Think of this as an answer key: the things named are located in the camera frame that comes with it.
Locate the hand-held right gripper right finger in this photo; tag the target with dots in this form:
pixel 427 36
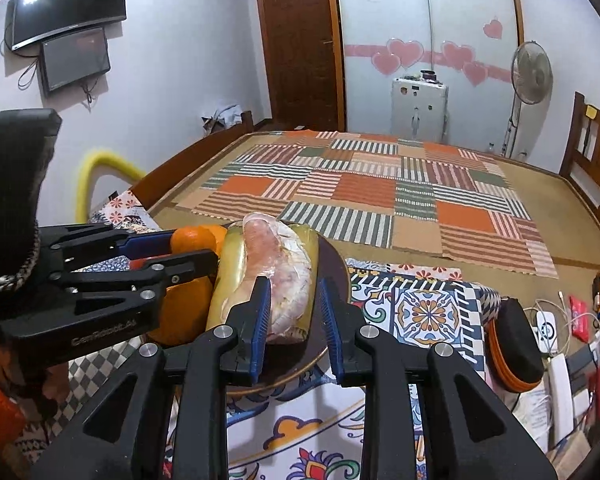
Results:
pixel 330 330

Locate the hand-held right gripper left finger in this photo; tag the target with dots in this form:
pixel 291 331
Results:
pixel 261 330

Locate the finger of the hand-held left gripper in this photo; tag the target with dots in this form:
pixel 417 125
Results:
pixel 180 267
pixel 145 242

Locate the large plain orange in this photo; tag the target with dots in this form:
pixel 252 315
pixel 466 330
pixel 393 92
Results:
pixel 190 241

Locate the large orange with sticker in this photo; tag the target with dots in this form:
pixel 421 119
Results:
pixel 185 310

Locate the small mandarin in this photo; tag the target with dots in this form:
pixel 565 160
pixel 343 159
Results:
pixel 219 240

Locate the yellow sugarcane piece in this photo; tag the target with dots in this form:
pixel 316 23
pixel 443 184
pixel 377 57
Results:
pixel 307 250
pixel 230 280

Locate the purple plate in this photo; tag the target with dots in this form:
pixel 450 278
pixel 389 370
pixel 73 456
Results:
pixel 337 270

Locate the raw meat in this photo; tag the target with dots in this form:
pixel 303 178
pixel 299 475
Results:
pixel 275 260

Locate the floral patchwork cloth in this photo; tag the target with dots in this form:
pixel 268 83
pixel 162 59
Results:
pixel 125 210

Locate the yellow foam tube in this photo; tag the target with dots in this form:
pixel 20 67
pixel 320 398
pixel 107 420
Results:
pixel 85 180

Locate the wooden bed footboard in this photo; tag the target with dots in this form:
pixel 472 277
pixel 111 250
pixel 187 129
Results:
pixel 180 170

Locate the tile-print cloth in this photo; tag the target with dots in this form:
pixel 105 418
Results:
pixel 420 310

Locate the striped patchwork blanket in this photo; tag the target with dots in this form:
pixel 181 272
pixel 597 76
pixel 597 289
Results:
pixel 355 190

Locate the pile of clothes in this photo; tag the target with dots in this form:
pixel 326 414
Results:
pixel 225 117

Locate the black and orange case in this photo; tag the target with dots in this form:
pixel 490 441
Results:
pixel 517 345

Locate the orange cloth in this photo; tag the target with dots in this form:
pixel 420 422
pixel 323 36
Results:
pixel 0 405

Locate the white charger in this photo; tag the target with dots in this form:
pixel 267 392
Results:
pixel 547 330

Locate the white small cabinet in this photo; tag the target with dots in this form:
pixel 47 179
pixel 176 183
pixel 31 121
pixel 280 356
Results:
pixel 420 107

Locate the white box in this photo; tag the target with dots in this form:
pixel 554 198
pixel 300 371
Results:
pixel 567 395

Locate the brown wooden door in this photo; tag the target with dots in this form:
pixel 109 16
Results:
pixel 300 40

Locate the red packet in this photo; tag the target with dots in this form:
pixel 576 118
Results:
pixel 585 315

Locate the bamboo bed mat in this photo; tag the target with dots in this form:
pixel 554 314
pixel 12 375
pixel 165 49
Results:
pixel 545 185

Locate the dark items on appliance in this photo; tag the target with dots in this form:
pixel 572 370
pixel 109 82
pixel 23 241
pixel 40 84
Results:
pixel 425 76

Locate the pink heart stickers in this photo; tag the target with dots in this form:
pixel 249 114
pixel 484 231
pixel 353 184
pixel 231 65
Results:
pixel 405 52

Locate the wooden bed headboard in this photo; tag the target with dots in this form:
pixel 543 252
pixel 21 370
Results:
pixel 595 170

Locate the standing fan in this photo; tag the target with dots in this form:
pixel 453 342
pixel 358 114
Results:
pixel 530 72

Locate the wardrobe with sliding glass doors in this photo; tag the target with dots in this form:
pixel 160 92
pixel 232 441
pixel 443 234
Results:
pixel 395 5

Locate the yellow sticky note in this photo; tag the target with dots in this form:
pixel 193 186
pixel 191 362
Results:
pixel 591 111

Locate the small black wall monitor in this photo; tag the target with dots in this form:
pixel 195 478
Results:
pixel 75 62

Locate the wall-mounted black television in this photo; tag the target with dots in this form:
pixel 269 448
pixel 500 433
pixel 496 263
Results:
pixel 65 5

